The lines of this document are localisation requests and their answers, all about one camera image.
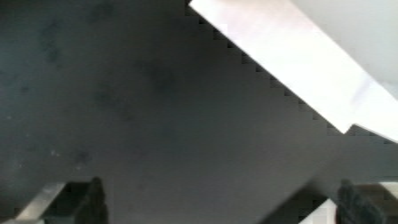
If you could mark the white U-shaped fence wall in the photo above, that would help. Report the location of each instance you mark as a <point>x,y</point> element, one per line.
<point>324,44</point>

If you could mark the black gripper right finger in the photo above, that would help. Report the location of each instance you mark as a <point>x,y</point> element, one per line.
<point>365,205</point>

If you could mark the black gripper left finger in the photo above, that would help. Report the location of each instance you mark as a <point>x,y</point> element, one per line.
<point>70,203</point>

